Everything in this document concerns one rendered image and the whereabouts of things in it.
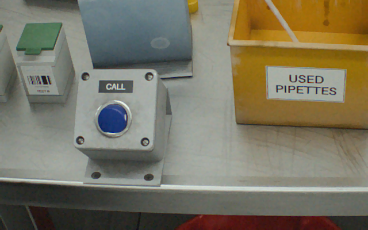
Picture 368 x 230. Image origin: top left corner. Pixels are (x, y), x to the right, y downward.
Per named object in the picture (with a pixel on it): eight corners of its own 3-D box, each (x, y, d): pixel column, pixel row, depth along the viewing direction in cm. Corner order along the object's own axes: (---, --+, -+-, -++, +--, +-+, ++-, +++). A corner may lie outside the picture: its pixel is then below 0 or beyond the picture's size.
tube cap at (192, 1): (182, 13, 83) (180, -1, 81) (184, 3, 84) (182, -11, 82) (198, 13, 82) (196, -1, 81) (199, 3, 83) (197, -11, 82)
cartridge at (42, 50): (28, 103, 75) (12, 53, 70) (39, 71, 78) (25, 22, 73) (65, 103, 74) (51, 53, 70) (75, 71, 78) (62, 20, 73)
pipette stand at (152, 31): (93, 84, 76) (75, 7, 69) (99, 39, 81) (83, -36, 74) (192, 77, 75) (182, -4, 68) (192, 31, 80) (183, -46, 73)
